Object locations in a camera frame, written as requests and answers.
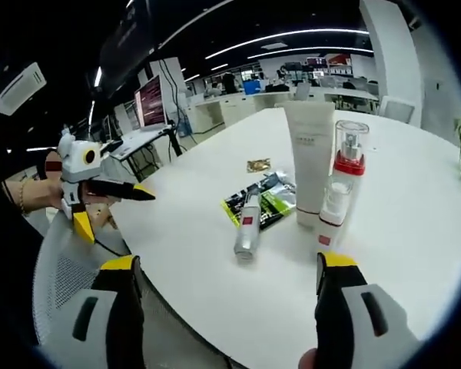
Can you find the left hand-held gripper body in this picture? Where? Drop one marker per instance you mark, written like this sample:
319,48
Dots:
75,169

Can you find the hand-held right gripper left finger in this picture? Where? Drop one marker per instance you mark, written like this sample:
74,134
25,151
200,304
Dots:
103,326

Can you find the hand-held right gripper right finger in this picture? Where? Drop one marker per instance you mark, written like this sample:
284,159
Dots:
353,330

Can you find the skincare bottle red square label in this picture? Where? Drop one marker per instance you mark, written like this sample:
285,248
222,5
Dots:
330,230
247,230

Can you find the green black skincare sachet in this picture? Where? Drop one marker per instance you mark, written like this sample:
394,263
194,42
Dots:
276,196

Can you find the white skincare bottle red collar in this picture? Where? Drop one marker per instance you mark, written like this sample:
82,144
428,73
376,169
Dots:
351,165

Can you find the white skincare tube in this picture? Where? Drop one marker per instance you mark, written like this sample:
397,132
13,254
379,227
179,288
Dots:
309,165

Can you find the blue storage box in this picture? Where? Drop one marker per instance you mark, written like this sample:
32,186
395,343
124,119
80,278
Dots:
253,87

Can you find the person's left hand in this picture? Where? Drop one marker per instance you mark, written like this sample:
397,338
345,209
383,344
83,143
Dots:
44,196

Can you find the person's right hand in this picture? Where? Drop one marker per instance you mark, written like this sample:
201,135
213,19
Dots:
308,359

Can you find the white side desk black legs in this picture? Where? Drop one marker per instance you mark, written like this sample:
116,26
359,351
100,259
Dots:
138,140

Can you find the grey mesh office chair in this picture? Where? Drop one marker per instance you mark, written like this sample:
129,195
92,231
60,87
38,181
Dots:
65,276

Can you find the blue water jug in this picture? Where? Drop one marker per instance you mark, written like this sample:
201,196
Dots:
183,128

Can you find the monitor with red text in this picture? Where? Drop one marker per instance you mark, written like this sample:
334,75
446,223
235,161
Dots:
151,102

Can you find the white ceiling air conditioner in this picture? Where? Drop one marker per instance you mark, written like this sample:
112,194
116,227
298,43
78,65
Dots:
21,88

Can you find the large dark hanging screen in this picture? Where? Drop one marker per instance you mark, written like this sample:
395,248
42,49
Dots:
127,50

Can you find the gold foil sachet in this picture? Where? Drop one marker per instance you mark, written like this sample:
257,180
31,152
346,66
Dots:
259,164

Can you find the long white counter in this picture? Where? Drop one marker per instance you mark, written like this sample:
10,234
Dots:
238,109

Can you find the white office chair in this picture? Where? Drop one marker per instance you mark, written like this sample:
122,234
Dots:
396,109

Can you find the white square column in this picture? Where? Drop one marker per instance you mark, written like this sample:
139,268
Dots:
388,61

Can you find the grey wall door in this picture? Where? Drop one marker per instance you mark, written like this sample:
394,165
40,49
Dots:
433,102

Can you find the red white wall display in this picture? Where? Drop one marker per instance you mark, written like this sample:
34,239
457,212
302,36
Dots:
328,65

